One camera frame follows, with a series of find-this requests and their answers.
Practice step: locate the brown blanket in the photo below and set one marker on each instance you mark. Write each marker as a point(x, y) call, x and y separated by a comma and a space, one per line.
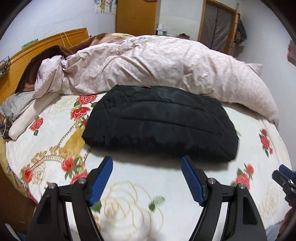
point(28, 78)

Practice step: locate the wooden wardrobe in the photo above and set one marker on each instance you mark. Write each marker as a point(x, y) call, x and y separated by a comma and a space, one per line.
point(137, 17)

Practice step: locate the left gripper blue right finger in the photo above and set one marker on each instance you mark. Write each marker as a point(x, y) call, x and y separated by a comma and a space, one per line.
point(196, 180)

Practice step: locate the grey cloth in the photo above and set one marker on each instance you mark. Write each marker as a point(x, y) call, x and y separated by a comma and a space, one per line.
point(16, 104)

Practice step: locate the cardboard box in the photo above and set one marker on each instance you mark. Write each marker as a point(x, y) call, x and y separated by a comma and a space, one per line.
point(184, 36)

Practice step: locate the black hooded puffer jacket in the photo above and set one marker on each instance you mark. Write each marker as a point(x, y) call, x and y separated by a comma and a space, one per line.
point(162, 120)

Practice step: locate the white floral rose bedsheet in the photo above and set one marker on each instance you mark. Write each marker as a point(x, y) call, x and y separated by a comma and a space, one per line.
point(146, 197)

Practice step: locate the wooden headboard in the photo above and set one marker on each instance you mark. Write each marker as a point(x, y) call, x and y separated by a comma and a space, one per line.
point(22, 58)

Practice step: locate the grey wall box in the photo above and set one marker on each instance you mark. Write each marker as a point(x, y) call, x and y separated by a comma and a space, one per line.
point(291, 54)

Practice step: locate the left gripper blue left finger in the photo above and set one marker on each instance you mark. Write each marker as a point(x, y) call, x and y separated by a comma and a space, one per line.
point(97, 180)

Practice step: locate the cartoon couple wall sticker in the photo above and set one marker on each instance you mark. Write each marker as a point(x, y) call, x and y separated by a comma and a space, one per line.
point(105, 6)

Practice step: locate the white long pillow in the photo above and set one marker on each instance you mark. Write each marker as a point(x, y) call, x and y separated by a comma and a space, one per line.
point(29, 115)

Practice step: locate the person right hand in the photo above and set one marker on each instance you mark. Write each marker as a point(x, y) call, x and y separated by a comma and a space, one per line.
point(287, 219)

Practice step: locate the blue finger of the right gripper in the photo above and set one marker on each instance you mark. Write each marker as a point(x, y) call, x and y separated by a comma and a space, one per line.
point(290, 174)

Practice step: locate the pink patterned duvet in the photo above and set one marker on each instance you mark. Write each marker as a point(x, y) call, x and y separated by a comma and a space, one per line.
point(148, 61)

